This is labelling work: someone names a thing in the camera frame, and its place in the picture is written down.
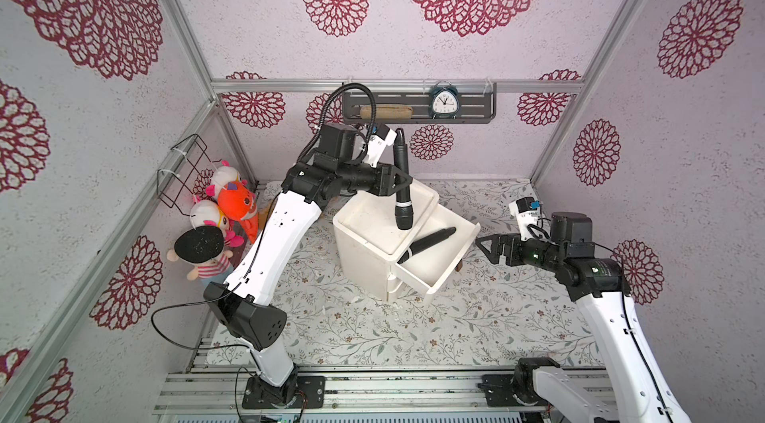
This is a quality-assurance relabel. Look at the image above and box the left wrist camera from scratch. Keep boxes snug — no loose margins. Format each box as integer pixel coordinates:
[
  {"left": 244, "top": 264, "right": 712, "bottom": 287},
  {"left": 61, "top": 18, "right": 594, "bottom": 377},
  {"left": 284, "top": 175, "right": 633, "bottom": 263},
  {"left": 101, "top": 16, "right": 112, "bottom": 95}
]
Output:
[{"left": 316, "top": 122, "right": 398, "bottom": 168}]

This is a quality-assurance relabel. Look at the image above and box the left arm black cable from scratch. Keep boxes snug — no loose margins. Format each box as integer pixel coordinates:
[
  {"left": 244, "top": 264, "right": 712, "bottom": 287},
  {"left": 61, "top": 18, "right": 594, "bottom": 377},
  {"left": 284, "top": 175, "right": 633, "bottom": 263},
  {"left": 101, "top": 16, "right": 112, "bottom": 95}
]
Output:
[{"left": 150, "top": 83, "right": 378, "bottom": 352}]

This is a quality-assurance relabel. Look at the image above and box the white top drawer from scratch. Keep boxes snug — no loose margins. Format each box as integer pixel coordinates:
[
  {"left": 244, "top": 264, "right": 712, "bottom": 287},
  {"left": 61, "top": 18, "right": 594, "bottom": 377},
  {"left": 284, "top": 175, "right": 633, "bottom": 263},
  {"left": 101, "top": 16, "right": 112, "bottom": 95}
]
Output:
[{"left": 392, "top": 205, "right": 481, "bottom": 303}]

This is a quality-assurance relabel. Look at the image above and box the brown plush toy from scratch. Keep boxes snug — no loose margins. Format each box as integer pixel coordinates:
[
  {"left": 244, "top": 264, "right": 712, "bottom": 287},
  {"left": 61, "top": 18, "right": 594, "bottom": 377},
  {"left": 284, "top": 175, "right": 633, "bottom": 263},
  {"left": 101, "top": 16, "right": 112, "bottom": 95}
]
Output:
[{"left": 258, "top": 201, "right": 273, "bottom": 232}]

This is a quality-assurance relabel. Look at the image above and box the black wire wall basket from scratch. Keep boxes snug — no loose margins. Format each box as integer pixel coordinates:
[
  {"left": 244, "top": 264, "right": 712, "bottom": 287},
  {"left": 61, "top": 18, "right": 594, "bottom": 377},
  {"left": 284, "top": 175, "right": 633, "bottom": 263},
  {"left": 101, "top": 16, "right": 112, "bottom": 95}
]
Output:
[{"left": 155, "top": 133, "right": 223, "bottom": 217}]

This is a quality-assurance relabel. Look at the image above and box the floral table mat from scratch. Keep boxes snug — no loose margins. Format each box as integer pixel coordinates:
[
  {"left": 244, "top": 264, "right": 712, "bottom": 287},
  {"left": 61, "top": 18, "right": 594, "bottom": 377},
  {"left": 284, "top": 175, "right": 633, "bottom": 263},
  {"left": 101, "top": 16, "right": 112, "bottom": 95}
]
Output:
[{"left": 273, "top": 199, "right": 601, "bottom": 367}]

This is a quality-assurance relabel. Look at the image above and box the pink white plush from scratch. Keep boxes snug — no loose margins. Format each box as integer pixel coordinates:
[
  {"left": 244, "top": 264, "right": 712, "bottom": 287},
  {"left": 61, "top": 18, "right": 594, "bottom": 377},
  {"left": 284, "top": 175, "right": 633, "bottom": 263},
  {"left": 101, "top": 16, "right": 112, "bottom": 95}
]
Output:
[
  {"left": 205, "top": 161, "right": 241, "bottom": 201},
  {"left": 189, "top": 200, "right": 244, "bottom": 248}
]

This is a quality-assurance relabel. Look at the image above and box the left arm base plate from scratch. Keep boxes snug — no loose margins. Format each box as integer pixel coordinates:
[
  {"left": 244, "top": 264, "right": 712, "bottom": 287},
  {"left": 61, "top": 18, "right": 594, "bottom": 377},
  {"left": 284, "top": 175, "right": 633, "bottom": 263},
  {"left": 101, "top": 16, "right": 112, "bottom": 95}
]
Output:
[{"left": 241, "top": 373, "right": 327, "bottom": 410}]

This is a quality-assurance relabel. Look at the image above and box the teal alarm clock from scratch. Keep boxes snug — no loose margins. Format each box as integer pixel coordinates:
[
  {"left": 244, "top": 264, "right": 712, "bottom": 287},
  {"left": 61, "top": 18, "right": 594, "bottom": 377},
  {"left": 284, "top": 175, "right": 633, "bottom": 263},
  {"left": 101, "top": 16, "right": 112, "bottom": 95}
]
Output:
[{"left": 428, "top": 85, "right": 461, "bottom": 119}]

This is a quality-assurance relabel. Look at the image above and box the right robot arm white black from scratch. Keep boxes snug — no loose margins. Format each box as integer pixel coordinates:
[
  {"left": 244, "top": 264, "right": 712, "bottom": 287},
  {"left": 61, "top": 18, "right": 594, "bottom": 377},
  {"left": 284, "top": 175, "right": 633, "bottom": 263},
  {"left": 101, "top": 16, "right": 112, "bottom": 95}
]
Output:
[{"left": 476, "top": 212, "right": 690, "bottom": 422}]

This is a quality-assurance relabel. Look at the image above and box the pink white plush lower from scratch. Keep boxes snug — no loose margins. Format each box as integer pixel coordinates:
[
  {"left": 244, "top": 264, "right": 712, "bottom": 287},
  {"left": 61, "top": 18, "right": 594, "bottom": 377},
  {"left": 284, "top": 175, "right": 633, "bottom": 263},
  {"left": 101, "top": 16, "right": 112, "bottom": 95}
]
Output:
[{"left": 189, "top": 200, "right": 244, "bottom": 248}]

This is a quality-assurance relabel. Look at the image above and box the pink white plush upper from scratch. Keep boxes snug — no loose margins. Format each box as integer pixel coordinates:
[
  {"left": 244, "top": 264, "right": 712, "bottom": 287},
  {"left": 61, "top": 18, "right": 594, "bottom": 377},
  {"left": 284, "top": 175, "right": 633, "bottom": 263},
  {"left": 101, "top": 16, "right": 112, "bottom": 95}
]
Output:
[{"left": 205, "top": 161, "right": 241, "bottom": 201}]

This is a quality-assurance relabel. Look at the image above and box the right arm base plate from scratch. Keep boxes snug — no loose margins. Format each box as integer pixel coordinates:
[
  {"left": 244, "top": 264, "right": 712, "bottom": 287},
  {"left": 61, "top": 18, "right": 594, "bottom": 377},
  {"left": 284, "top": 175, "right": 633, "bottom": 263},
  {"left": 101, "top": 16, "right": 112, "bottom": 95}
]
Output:
[{"left": 477, "top": 373, "right": 548, "bottom": 407}]

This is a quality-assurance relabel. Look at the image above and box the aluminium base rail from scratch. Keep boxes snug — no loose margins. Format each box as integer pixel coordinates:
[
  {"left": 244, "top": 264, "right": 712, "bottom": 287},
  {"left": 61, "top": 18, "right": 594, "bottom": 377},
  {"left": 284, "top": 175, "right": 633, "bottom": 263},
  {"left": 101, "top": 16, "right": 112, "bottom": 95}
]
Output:
[{"left": 151, "top": 367, "right": 653, "bottom": 415}]

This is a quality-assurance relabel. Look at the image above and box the black-haired doll striped shirt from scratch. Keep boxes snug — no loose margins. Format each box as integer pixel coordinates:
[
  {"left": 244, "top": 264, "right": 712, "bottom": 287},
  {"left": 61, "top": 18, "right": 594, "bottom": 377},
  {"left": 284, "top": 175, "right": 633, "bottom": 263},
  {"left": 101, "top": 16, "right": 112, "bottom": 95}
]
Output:
[{"left": 165, "top": 226, "right": 234, "bottom": 285}]

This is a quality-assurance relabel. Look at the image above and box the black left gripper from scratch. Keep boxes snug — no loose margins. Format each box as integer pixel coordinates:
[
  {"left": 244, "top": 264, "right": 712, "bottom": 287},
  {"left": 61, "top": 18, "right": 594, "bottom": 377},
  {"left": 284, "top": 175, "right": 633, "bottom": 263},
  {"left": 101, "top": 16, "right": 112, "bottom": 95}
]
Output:
[{"left": 337, "top": 162, "right": 412, "bottom": 196}]

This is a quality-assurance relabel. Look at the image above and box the grey wall shelf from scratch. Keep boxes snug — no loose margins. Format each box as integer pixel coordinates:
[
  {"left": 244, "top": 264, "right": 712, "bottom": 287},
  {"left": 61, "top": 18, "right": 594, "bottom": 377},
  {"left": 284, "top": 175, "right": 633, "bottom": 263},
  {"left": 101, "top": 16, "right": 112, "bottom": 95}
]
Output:
[{"left": 373, "top": 80, "right": 497, "bottom": 126}]

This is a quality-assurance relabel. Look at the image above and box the orange fish plush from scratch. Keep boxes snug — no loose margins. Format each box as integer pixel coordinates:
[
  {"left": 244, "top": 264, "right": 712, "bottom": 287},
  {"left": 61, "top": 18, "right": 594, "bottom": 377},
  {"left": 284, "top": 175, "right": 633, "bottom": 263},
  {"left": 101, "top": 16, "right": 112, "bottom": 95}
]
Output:
[{"left": 216, "top": 181, "right": 259, "bottom": 244}]

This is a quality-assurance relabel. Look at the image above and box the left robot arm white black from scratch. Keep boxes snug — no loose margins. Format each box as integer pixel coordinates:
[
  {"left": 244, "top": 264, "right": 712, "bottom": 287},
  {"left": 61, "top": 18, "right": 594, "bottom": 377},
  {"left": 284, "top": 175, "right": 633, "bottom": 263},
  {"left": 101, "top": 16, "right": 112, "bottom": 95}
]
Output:
[{"left": 203, "top": 163, "right": 412, "bottom": 388}]

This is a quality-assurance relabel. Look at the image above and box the white three-drawer cabinet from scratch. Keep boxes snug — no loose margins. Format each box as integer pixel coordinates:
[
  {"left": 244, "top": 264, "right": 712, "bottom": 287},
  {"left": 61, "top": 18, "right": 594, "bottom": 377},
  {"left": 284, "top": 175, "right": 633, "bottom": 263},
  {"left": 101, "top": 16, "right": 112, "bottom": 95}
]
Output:
[{"left": 333, "top": 181, "right": 439, "bottom": 303}]

